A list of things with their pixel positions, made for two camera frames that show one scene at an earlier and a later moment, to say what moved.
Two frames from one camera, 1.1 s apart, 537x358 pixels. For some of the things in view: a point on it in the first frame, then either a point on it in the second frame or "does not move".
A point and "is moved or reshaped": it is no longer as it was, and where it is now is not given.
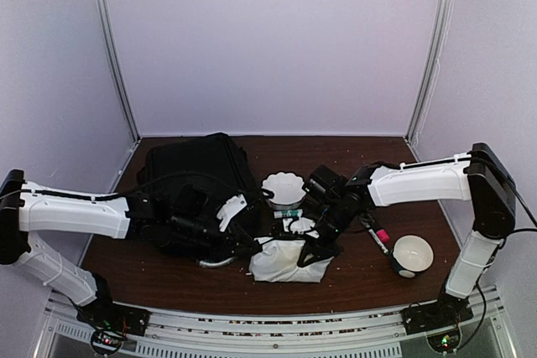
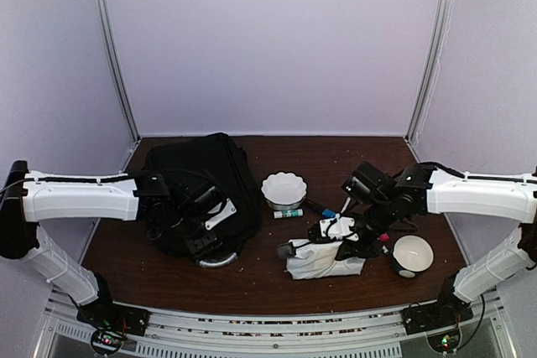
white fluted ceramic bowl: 284,191 does not move
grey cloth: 274,259 is moved or reshaped
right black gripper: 331,250 to 356,251
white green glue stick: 292,213 does not move
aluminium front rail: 363,334 does not move
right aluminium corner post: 445,23 does not move
